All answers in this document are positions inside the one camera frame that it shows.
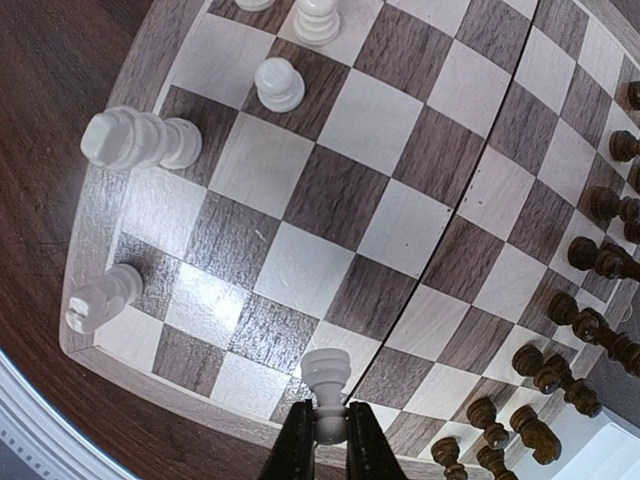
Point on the dark chess pieces row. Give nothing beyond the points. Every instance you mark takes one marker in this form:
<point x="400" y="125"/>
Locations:
<point x="503" y="262"/>

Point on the white chess pawn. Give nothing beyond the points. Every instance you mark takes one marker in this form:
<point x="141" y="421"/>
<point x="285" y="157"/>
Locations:
<point x="326" y="372"/>
<point x="254" y="5"/>
<point x="316" y="22"/>
<point x="280" y="87"/>

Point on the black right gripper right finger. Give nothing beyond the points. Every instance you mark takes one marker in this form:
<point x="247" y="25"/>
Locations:
<point x="369" y="455"/>

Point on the white chess queen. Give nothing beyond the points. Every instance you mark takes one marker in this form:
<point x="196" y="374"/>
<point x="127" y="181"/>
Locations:
<point x="103" y="298"/>

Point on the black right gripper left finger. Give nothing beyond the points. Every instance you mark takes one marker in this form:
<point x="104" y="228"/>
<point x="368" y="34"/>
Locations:
<point x="292" y="456"/>

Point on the wooden chess board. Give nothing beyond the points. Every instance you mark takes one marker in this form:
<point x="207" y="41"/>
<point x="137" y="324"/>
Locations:
<point x="312" y="228"/>

